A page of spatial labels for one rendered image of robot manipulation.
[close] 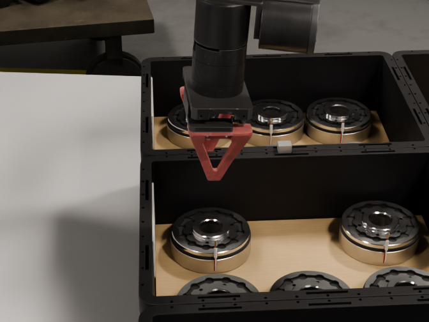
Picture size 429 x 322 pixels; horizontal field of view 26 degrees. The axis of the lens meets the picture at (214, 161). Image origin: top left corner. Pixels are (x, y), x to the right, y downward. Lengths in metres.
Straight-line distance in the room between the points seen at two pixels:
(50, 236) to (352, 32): 2.60
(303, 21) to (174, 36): 2.90
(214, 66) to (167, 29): 2.93
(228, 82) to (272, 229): 0.34
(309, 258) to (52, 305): 0.38
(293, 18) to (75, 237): 0.66
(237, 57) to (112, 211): 0.61
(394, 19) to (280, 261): 2.92
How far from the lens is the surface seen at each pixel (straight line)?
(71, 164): 1.66
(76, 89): 1.91
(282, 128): 1.42
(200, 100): 0.98
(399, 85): 1.43
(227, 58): 0.96
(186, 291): 1.10
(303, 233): 1.25
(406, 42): 3.85
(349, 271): 1.20
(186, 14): 4.04
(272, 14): 0.95
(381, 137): 1.48
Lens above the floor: 1.57
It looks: 32 degrees down
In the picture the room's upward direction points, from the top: straight up
